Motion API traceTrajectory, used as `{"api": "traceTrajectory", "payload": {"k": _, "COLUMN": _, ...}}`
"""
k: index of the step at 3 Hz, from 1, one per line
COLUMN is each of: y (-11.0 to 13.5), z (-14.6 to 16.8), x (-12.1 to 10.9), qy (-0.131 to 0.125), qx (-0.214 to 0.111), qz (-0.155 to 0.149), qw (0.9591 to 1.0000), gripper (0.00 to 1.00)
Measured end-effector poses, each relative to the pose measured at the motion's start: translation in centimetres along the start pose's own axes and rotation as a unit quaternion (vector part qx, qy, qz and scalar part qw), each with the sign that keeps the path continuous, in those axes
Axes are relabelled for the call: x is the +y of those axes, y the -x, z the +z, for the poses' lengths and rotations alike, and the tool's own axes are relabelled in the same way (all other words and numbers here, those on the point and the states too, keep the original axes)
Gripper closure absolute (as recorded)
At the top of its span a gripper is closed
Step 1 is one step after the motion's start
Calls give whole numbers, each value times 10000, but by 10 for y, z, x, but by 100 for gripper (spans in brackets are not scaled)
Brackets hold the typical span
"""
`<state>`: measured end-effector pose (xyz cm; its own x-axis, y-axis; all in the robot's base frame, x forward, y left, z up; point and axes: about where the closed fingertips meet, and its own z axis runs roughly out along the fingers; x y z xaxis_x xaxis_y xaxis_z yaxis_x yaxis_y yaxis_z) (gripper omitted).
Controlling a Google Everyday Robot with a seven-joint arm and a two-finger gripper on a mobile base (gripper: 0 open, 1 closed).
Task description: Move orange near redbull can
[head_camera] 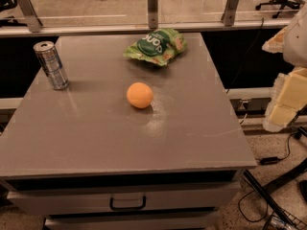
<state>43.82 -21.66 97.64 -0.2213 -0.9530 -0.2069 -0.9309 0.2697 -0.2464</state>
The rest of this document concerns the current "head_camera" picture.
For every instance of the orange fruit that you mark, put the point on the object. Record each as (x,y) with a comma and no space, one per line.
(140,95)

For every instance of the metal window bracket left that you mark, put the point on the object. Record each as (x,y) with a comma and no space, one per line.
(32,21)

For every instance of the metal window bracket middle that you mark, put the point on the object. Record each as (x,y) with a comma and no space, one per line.
(152,13)

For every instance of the grey drawer cabinet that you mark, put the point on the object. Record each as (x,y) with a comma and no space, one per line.
(65,154)

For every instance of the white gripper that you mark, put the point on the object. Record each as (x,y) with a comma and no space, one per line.
(296,45)

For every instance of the green chip bag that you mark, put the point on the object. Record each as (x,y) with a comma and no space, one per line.
(158,47)

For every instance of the silver redbull can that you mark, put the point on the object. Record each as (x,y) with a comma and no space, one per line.
(50,62)

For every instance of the black drawer handle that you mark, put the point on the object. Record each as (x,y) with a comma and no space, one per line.
(127,204)

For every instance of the black office chair base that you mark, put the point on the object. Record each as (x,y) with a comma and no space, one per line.
(279,2)

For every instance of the black wire basket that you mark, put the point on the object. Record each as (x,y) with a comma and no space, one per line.
(275,222)

